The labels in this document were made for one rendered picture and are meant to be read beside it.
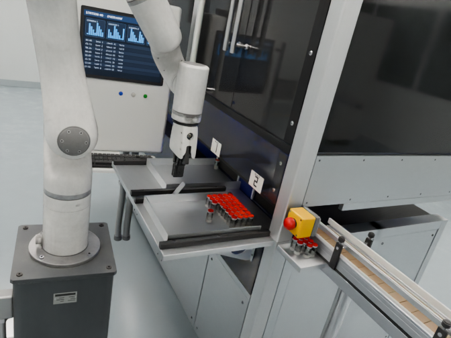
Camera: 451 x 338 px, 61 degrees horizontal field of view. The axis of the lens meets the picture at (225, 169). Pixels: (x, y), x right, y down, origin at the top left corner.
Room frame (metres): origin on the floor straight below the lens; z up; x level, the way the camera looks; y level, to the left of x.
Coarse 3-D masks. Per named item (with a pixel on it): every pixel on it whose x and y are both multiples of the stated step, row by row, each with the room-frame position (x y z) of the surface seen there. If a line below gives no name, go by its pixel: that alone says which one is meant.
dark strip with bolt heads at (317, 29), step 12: (324, 0) 1.21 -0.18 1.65; (324, 12) 1.19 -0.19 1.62; (324, 24) 1.19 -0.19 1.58; (312, 36) 1.22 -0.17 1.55; (312, 48) 1.20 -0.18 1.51; (312, 60) 1.19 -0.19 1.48; (300, 84) 1.21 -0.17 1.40; (300, 96) 1.20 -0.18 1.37; (300, 108) 1.19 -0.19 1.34; (288, 132) 1.21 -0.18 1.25
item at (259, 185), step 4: (252, 172) 1.32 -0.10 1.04; (252, 176) 1.32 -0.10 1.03; (260, 176) 1.28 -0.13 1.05; (252, 180) 1.31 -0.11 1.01; (256, 180) 1.29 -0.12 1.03; (260, 180) 1.27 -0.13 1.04; (252, 184) 1.31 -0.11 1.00; (256, 184) 1.29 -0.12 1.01; (260, 184) 1.27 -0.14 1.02; (256, 188) 1.28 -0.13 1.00; (260, 188) 1.26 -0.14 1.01
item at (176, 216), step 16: (208, 192) 1.34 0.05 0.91; (224, 192) 1.38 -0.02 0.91; (160, 208) 1.20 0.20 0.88; (176, 208) 1.22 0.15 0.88; (192, 208) 1.25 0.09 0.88; (160, 224) 1.05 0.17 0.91; (176, 224) 1.12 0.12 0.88; (192, 224) 1.14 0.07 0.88; (208, 224) 1.16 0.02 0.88; (224, 224) 1.18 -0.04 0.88
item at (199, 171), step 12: (156, 168) 1.54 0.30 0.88; (168, 168) 1.57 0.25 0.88; (192, 168) 1.62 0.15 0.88; (204, 168) 1.65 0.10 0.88; (168, 180) 1.44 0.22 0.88; (180, 180) 1.47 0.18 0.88; (192, 180) 1.49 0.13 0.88; (204, 180) 1.52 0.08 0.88; (216, 180) 1.54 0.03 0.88; (228, 180) 1.57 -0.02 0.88
